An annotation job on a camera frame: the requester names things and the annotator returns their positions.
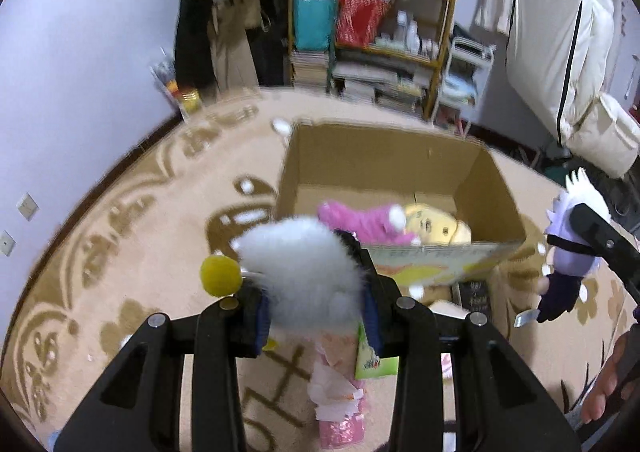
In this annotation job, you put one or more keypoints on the cream tote bag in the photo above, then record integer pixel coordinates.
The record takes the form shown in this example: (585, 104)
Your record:
(605, 137)

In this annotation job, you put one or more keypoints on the yellow plush toy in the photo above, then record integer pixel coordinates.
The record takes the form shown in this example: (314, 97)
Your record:
(435, 224)

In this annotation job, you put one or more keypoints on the person's right hand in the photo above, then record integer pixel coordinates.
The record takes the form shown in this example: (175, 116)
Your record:
(602, 384)

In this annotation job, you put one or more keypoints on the white trolley cart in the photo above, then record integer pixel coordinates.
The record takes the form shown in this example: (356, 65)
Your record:
(465, 77)

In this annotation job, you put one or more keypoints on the wooden shelf with clutter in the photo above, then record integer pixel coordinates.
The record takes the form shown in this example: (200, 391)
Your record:
(450, 22)

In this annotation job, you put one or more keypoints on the red patterned bag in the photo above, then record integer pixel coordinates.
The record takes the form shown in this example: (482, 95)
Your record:
(357, 17)

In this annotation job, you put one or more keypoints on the black hanging garment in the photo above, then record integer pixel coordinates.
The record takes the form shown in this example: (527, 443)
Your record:
(192, 42)

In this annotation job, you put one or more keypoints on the green snack packet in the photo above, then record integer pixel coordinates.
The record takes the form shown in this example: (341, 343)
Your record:
(372, 362)

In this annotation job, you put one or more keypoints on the white pompom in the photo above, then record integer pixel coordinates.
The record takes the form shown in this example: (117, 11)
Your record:
(281, 127)
(247, 185)

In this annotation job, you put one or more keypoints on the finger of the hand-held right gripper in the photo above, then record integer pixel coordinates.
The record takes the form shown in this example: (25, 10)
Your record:
(607, 244)

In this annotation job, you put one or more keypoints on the cardboard box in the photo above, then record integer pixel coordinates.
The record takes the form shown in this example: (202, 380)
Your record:
(380, 167)

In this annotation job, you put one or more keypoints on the black card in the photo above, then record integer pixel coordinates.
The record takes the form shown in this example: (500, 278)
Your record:
(472, 299)

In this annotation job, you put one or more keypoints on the group of white bottles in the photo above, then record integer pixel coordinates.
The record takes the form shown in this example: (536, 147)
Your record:
(407, 34)

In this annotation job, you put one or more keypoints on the wall socket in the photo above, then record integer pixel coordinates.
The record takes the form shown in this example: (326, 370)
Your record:
(6, 243)
(27, 206)

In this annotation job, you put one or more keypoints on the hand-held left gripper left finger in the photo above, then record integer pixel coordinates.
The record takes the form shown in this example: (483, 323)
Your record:
(260, 328)

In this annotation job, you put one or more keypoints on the teal bag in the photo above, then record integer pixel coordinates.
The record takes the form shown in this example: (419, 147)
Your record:
(312, 14)

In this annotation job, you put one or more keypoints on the white down coat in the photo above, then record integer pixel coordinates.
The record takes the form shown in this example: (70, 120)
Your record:
(555, 32)

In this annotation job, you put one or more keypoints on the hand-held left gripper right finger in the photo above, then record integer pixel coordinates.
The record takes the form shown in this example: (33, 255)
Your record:
(372, 329)

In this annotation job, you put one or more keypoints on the stack of books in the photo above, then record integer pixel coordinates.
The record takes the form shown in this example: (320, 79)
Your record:
(370, 84)

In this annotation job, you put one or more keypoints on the white fluffy plush toy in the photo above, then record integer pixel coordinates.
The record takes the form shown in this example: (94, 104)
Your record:
(305, 272)

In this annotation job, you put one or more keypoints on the purple plush doll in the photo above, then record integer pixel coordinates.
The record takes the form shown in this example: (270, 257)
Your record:
(570, 264)

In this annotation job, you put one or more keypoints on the clear bin of colourful items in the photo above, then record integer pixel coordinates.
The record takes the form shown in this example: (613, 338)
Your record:
(177, 87)

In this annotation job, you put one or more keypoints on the pink packet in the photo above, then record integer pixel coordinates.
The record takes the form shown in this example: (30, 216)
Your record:
(337, 402)

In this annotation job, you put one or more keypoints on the pink plush toy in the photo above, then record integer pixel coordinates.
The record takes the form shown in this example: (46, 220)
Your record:
(357, 219)

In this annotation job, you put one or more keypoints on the beige patterned carpet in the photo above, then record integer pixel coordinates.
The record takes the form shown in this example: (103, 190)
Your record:
(150, 232)

